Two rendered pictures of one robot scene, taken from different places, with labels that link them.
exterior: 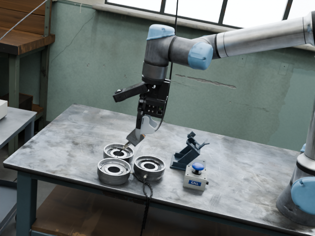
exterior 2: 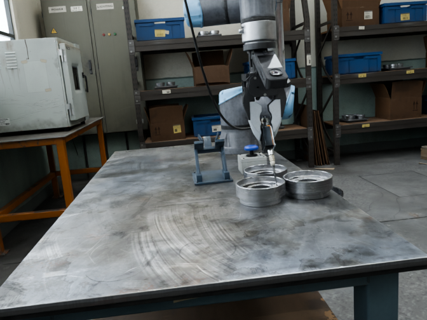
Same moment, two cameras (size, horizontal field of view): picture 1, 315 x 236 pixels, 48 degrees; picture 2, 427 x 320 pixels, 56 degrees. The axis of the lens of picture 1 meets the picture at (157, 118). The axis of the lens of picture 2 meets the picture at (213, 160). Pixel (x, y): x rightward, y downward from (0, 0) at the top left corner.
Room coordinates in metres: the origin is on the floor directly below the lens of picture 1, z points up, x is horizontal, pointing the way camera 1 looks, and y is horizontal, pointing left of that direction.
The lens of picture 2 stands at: (1.31, 0.91, 1.06)
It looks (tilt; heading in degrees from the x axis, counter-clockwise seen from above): 11 degrees down; 260
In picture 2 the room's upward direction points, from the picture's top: 5 degrees counter-clockwise
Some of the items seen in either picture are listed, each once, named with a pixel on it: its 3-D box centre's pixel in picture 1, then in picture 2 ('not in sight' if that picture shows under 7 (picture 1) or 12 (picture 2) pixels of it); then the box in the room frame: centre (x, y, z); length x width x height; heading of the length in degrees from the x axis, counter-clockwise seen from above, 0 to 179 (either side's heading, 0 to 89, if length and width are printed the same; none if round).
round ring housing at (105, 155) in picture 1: (118, 155); (260, 191); (1.07, 0.11, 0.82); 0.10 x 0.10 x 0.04
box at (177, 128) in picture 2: not in sight; (167, 121); (1.02, -3.62, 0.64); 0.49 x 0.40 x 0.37; 0
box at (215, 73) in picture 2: not in sight; (209, 67); (0.49, -3.58, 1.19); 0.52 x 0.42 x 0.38; 175
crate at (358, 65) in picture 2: not in sight; (352, 63); (-1.15, -3.45, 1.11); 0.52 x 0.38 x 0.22; 175
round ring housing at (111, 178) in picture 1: (113, 172); (307, 184); (0.96, 0.11, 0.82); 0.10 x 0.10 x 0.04
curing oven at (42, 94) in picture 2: not in sight; (43, 87); (2.01, -2.40, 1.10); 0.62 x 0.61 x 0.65; 85
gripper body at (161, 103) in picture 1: (153, 96); (260, 72); (1.03, 0.03, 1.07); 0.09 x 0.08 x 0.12; 86
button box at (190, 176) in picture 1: (197, 178); (251, 162); (1.01, -0.16, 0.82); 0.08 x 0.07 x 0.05; 85
